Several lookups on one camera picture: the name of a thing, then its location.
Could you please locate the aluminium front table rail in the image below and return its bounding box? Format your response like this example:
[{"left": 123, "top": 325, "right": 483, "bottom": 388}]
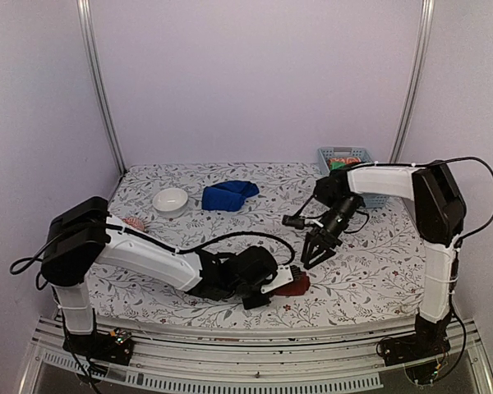
[{"left": 18, "top": 314, "right": 493, "bottom": 394}]

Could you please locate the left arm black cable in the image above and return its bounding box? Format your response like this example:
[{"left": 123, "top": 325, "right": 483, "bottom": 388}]
[{"left": 8, "top": 213, "right": 295, "bottom": 288}]

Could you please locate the blue towel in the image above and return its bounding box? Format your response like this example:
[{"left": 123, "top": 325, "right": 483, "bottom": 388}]
[{"left": 201, "top": 181, "right": 260, "bottom": 212}]

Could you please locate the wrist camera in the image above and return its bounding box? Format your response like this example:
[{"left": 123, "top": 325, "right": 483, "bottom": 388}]
[
  {"left": 282, "top": 215, "right": 306, "bottom": 230},
  {"left": 260, "top": 265, "right": 294, "bottom": 294}
]

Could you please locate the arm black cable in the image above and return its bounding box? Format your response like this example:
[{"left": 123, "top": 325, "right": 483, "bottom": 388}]
[
  {"left": 287, "top": 155, "right": 493, "bottom": 251},
  {"left": 8, "top": 213, "right": 295, "bottom": 288}
]

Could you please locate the aluminium frame post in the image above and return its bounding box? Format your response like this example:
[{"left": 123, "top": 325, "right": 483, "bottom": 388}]
[
  {"left": 389, "top": 0, "right": 435, "bottom": 163},
  {"left": 76, "top": 0, "right": 127, "bottom": 176}
]

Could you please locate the orange patterned rolled towel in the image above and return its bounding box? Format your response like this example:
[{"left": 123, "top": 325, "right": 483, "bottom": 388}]
[{"left": 327, "top": 157, "right": 362, "bottom": 164}]

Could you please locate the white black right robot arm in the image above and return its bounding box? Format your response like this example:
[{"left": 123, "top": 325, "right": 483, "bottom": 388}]
[{"left": 301, "top": 160, "right": 467, "bottom": 358}]

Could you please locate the dark red towel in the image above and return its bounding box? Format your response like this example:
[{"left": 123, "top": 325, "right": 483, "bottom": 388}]
[{"left": 274, "top": 266, "right": 311, "bottom": 296}]

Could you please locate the light blue plastic basket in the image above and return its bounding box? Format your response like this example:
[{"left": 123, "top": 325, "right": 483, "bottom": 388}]
[{"left": 317, "top": 147, "right": 389, "bottom": 209}]

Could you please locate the right aluminium frame post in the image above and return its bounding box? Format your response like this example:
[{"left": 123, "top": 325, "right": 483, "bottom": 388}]
[{"left": 389, "top": 0, "right": 435, "bottom": 163}]

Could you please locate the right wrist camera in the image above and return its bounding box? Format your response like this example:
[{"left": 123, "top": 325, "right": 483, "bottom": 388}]
[{"left": 282, "top": 215, "right": 306, "bottom": 230}]

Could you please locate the green rolled towel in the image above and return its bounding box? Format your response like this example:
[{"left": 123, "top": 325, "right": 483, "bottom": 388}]
[{"left": 329, "top": 161, "right": 349, "bottom": 170}]

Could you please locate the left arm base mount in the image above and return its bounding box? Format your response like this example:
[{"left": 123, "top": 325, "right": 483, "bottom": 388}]
[{"left": 62, "top": 328, "right": 135, "bottom": 366}]

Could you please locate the white bowl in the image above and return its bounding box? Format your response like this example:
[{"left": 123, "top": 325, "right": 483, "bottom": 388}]
[{"left": 152, "top": 188, "right": 189, "bottom": 218}]

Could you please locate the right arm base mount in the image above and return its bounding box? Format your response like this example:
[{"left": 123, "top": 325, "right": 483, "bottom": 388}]
[{"left": 376, "top": 319, "right": 450, "bottom": 386}]

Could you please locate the left aluminium frame post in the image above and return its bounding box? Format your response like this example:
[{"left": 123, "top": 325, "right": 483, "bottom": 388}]
[{"left": 76, "top": 0, "right": 127, "bottom": 176}]

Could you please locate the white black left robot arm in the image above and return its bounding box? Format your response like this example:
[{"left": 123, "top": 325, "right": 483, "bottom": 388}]
[{"left": 41, "top": 197, "right": 292, "bottom": 356}]

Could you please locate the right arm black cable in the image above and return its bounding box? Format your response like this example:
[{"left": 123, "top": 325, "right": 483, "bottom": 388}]
[{"left": 287, "top": 155, "right": 493, "bottom": 251}]

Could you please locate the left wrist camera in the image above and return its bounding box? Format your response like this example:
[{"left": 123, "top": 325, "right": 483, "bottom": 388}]
[{"left": 260, "top": 265, "right": 294, "bottom": 294}]

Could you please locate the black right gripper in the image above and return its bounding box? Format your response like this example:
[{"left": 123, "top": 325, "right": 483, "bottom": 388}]
[{"left": 302, "top": 194, "right": 362, "bottom": 269}]

